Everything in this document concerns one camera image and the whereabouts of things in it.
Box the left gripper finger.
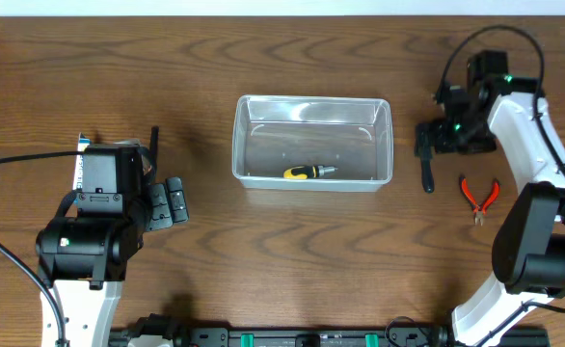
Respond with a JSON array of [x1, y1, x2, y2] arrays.
[[148, 183, 174, 229], [165, 176, 189, 221]]

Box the thin black yellow screwdriver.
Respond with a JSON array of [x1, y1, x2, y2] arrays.
[[420, 159, 435, 194]]

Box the small black orange hammer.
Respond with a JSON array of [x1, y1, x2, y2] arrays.
[[142, 126, 159, 184]]

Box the red handled pliers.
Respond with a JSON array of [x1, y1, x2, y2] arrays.
[[458, 174, 501, 227]]

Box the blue white screwdriver box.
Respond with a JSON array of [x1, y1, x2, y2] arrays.
[[72, 133, 91, 190]]

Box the clear plastic container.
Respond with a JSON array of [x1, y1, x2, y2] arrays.
[[231, 94, 393, 193]]

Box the stubby yellow black screwdriver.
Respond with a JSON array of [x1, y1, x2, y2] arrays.
[[283, 165, 337, 180]]

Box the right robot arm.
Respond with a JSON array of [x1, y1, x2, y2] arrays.
[[415, 72, 565, 346]]

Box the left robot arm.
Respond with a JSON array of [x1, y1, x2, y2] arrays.
[[37, 174, 188, 346]]

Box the right black cable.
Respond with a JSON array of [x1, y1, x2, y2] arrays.
[[434, 24, 565, 194]]

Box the black cable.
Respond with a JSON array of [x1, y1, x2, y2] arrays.
[[434, 24, 565, 194], [0, 149, 84, 347]]

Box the left black cable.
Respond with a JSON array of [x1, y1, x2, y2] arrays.
[[0, 149, 84, 347]]

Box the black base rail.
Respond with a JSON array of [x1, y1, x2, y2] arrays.
[[108, 313, 551, 347]]

